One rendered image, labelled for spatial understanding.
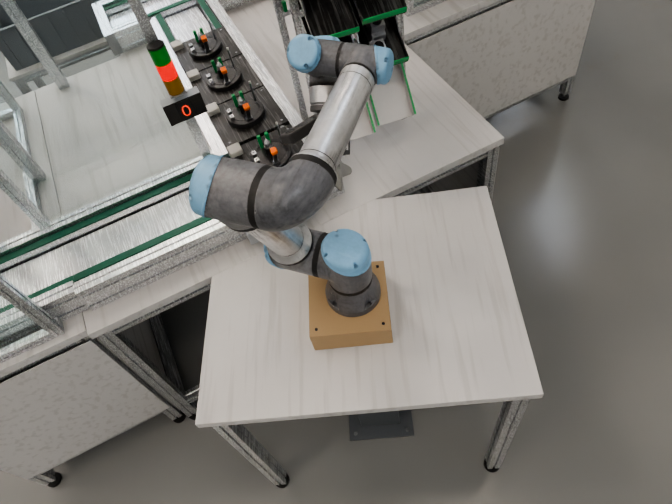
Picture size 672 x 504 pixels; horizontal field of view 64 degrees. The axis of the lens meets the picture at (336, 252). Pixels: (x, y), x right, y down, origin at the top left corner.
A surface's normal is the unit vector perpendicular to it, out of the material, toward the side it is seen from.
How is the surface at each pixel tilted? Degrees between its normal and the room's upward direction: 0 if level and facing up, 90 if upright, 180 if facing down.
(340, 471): 0
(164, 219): 0
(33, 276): 0
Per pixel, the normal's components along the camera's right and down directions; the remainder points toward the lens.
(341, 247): 0.01, -0.52
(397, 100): 0.09, 0.14
